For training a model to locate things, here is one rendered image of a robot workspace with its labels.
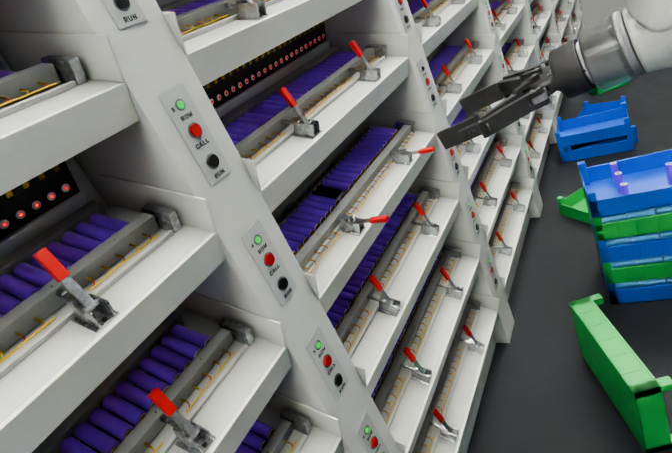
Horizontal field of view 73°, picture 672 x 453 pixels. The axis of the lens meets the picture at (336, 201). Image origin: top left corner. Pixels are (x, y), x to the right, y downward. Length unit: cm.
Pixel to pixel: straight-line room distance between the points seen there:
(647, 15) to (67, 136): 66
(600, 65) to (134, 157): 60
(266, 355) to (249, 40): 45
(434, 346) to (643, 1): 79
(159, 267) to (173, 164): 12
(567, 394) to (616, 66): 96
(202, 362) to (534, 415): 97
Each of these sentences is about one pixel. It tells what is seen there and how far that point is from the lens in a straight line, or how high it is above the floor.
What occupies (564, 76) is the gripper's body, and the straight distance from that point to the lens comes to 72.
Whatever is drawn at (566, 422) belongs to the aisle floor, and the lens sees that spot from 139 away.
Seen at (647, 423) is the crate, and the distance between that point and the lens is 126.
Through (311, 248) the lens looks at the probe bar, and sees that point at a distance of 78.
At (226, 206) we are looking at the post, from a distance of 60.
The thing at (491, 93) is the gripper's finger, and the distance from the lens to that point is 85.
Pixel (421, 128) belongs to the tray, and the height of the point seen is 76.
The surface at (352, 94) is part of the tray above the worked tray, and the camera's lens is 93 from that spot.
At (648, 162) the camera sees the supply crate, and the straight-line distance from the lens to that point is 162.
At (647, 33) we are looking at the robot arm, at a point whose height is 94.
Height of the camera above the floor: 112
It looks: 22 degrees down
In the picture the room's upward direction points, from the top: 25 degrees counter-clockwise
